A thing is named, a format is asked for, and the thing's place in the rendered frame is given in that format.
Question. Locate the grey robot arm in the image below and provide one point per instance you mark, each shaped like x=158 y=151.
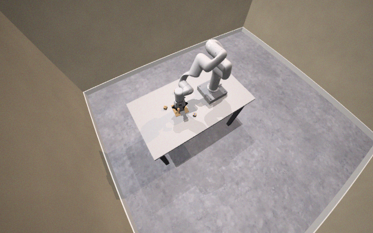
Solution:
x=220 y=67

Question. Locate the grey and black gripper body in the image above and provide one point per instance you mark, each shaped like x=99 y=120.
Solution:
x=176 y=104

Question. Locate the tan flat square mat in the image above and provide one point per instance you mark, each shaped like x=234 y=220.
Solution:
x=177 y=112

